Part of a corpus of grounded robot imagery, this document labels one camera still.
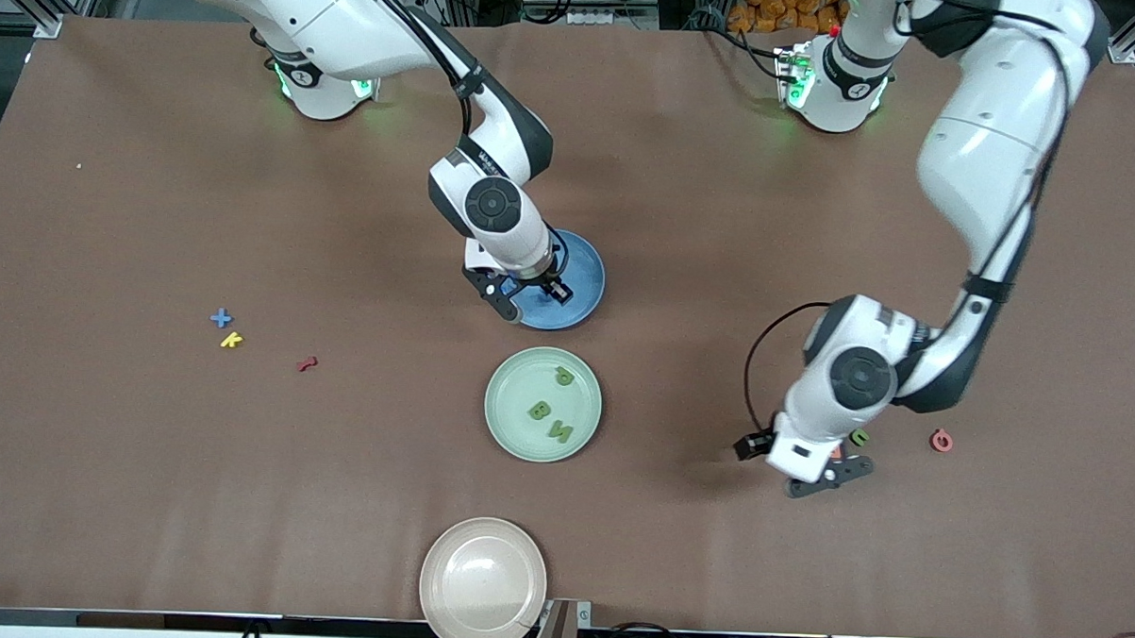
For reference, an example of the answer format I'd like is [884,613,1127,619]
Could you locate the blue round plate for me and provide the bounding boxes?
[510,227,609,333]

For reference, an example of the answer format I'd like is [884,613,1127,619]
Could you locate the pale green round plate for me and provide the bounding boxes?
[482,344,605,465]

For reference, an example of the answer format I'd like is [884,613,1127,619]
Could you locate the brown table cover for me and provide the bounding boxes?
[0,2,1135,638]

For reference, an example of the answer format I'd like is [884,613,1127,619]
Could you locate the beige round plate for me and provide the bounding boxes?
[417,514,550,638]

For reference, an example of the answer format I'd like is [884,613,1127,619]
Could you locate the pile of orange objects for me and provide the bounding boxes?
[726,0,848,37]

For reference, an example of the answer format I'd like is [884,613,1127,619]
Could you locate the grey metal mount bracket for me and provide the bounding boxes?
[530,596,593,638]

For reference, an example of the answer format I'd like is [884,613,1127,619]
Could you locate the black base cable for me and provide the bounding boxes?
[699,22,786,63]

